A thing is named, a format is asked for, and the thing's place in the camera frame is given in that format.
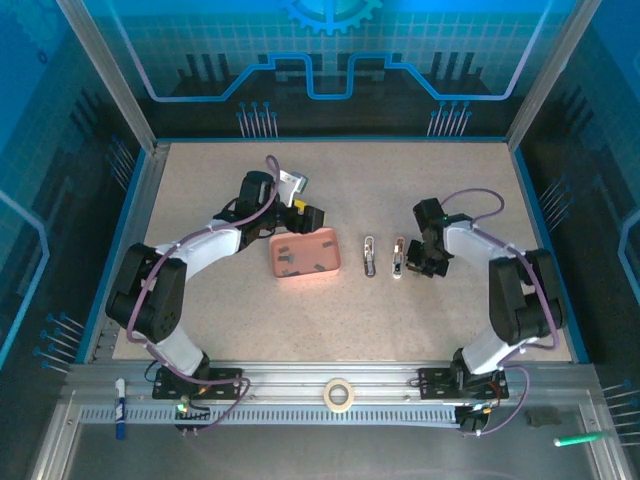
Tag pink plastic tray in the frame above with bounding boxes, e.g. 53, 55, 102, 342
268, 225, 344, 282

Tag small black controller board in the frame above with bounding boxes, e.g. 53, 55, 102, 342
455, 404, 489, 437
172, 399, 211, 436

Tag beige tape roll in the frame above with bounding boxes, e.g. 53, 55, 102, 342
323, 377, 356, 414

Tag green pen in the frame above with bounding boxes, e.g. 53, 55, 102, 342
553, 432, 612, 448

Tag blue white marker pen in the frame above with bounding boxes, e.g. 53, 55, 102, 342
114, 378, 127, 441

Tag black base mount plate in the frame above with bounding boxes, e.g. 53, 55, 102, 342
152, 367, 245, 401
417, 367, 511, 400

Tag aluminium side frame rail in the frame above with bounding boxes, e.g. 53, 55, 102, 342
82, 142, 169, 364

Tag aluminium frame post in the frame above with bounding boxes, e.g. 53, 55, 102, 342
55, 0, 159, 151
505, 0, 604, 146

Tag grey slotted cable duct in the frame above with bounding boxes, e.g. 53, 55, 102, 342
78, 407, 464, 427

